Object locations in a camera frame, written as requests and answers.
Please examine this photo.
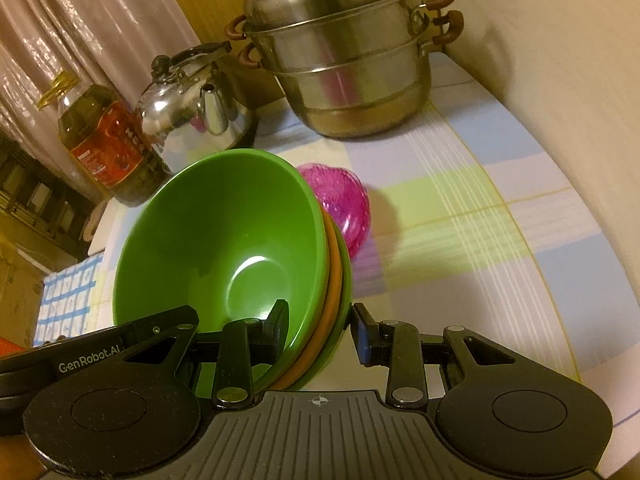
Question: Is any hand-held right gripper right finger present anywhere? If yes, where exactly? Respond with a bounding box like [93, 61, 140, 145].
[351, 303, 518, 408]

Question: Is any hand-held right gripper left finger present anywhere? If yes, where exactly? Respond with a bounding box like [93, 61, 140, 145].
[122, 300, 292, 407]

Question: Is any green plastic bowl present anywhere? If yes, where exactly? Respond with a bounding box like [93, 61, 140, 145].
[112, 148, 331, 401]
[287, 225, 355, 393]

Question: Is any orange plastic bowl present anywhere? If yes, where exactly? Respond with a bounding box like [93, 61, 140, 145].
[270, 207, 346, 393]

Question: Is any blue checkered cloth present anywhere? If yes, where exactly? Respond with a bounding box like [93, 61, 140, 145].
[34, 250, 108, 348]

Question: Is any red object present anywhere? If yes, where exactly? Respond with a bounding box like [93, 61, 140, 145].
[0, 337, 28, 361]

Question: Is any magenta glass bowl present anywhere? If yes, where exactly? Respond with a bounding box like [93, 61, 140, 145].
[296, 162, 372, 261]

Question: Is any cooking oil bottle red label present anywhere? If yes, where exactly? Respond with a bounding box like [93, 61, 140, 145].
[36, 71, 173, 208]

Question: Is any stainless steel kettle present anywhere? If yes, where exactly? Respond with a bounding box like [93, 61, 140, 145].
[134, 42, 261, 161]

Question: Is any stainless steel steamer pot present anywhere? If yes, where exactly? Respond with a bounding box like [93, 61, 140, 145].
[225, 0, 463, 139]

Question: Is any translucent plastic curtain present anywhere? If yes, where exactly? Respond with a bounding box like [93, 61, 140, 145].
[0, 0, 201, 196]

